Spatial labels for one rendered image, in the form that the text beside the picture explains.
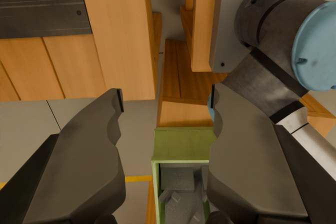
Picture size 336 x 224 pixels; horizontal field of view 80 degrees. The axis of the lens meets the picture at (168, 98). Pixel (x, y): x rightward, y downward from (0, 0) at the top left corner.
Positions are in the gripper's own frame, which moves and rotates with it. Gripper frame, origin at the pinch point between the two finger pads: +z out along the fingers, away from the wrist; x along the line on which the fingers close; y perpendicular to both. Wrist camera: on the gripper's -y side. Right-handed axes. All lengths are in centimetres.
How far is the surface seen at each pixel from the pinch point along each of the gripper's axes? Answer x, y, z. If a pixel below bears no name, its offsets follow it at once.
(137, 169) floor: -42, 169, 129
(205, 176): 11, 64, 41
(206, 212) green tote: 12, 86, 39
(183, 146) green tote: 3, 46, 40
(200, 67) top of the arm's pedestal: 8.5, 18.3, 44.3
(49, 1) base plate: -26.6, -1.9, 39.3
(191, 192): 6, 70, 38
